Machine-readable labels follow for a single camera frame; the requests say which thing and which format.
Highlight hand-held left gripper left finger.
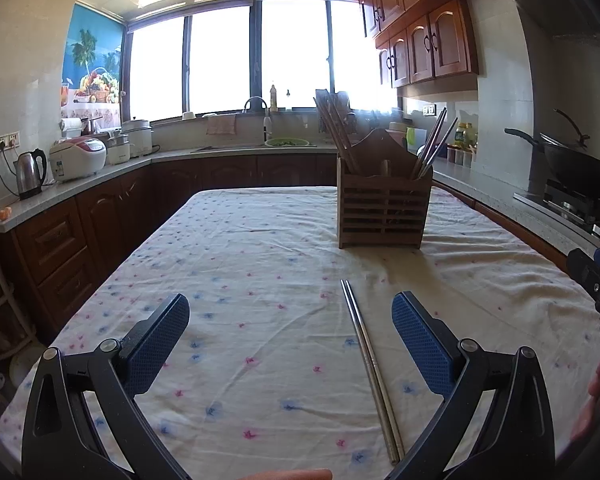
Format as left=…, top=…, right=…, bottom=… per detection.
left=21, top=292, right=191, bottom=480

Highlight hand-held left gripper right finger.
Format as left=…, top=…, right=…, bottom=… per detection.
left=384, top=290, right=556, bottom=480

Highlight wooden utensil holder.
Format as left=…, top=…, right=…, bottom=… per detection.
left=337, top=129, right=434, bottom=250

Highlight bundle of wooden chopsticks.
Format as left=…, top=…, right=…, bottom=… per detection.
left=314, top=90, right=362, bottom=176

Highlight person's right hand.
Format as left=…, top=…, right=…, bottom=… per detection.
left=570, top=350, right=600, bottom=442

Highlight person's left hand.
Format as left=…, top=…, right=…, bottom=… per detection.
left=242, top=468, right=334, bottom=480

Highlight gas stove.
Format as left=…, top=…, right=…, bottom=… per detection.
left=514, top=180, right=600, bottom=241

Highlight black wok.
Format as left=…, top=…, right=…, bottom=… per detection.
left=504, top=127, right=600, bottom=200

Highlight stone kitchen countertop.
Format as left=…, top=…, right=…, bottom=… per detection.
left=0, top=141, right=600, bottom=271

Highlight floral tablecloth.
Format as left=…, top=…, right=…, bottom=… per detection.
left=0, top=186, right=600, bottom=480

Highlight wooden base cabinets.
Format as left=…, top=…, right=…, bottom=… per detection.
left=0, top=152, right=341, bottom=333

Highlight row of white spice jars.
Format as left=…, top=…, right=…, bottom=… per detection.
left=447, top=144, right=479, bottom=167

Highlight yellow cooking oil bottle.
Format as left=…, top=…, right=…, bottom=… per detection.
left=454, top=119, right=474, bottom=149

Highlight small white food steamer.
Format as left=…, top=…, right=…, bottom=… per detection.
left=105, top=130, right=131, bottom=166

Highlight white and red rice cooker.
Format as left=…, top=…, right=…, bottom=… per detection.
left=48, top=136, right=107, bottom=183

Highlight large white rice cooker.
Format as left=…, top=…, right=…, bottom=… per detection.
left=121, top=117, right=155, bottom=158

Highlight kitchen sink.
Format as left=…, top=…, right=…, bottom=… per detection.
left=190, top=143, right=331, bottom=154

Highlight steel electric kettle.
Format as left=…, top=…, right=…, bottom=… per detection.
left=14, top=148, right=48, bottom=201

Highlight pink dish cloth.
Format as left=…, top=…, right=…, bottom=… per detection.
left=206, top=114, right=237, bottom=136

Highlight dish rack with cutting boards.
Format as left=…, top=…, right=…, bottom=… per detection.
left=314, top=89, right=363, bottom=136

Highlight steel kitchen faucet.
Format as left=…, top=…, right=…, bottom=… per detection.
left=243, top=96, right=273, bottom=142

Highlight kitchen window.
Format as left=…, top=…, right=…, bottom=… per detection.
left=122, top=0, right=401, bottom=121

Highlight wok lid with handle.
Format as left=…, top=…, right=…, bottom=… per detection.
left=539, top=108, right=591, bottom=152

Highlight tropical fruit wall poster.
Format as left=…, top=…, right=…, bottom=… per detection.
left=60, top=2, right=126, bottom=126

